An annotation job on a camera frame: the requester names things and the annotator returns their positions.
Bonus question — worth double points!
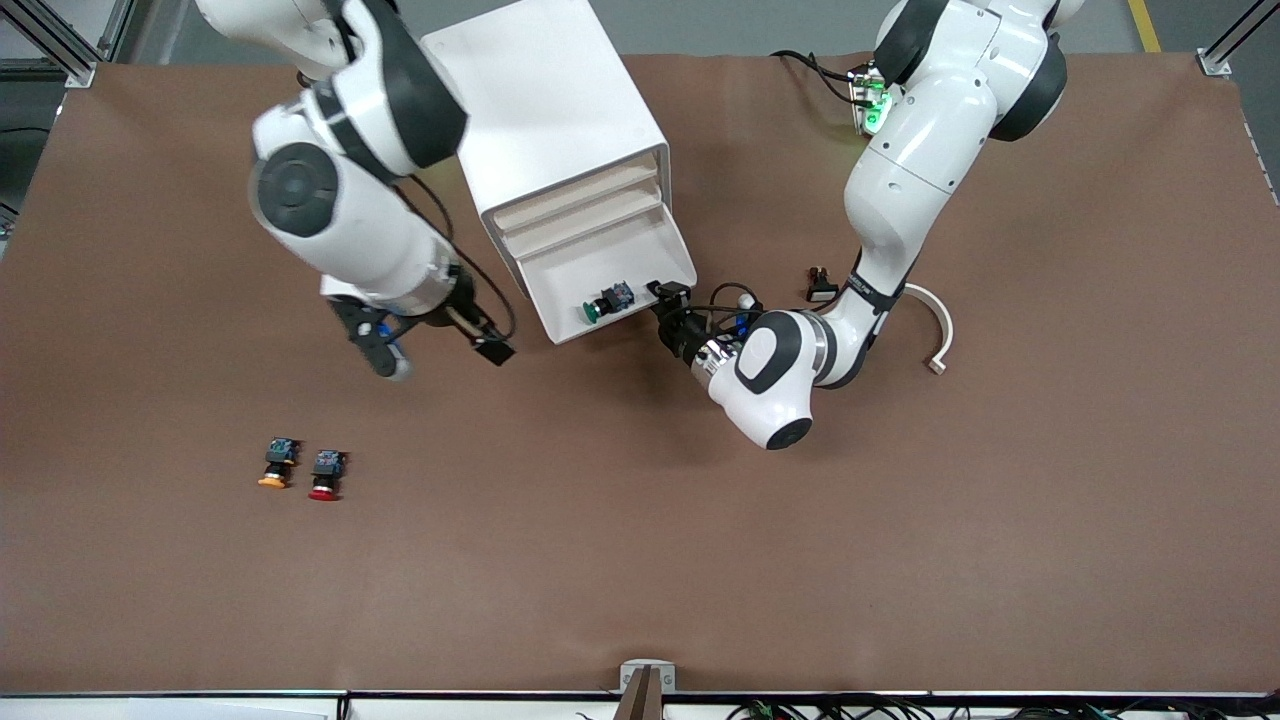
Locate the green push button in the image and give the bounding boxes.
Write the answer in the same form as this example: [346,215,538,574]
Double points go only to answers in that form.
[582,281,637,325]

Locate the red push button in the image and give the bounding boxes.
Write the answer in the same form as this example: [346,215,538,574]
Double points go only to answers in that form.
[306,448,349,503]

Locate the yellow push button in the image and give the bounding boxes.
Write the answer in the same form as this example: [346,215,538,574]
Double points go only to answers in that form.
[256,436,302,491]

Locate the brown table cover sheet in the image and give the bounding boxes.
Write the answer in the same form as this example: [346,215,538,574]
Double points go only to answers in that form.
[0,50,1280,697]

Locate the yellow floor tape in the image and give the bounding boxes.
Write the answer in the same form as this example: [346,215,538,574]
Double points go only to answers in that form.
[1128,0,1164,54]

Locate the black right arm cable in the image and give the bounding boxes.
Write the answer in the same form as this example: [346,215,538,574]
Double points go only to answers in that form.
[399,174,518,347]

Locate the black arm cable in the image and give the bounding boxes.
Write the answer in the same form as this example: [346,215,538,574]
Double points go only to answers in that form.
[399,174,518,347]
[689,282,767,342]

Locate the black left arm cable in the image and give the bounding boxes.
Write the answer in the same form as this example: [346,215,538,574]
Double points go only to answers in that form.
[689,282,767,342]

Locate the white curved bracket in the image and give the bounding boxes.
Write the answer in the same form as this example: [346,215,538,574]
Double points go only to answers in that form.
[899,283,956,377]

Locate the black base cable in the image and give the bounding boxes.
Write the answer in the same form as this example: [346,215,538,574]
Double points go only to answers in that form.
[769,47,863,107]

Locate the grey metal bracket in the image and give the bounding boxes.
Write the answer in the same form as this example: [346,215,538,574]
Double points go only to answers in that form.
[619,659,677,695]

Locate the white table edge rail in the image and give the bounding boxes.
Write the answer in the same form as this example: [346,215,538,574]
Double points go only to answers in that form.
[0,689,1280,720]

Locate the brown tapered post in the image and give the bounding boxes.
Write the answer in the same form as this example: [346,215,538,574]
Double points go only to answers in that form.
[614,667,667,720]

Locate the black cable bundle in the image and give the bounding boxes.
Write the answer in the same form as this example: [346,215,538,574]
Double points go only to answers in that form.
[724,692,1280,720]

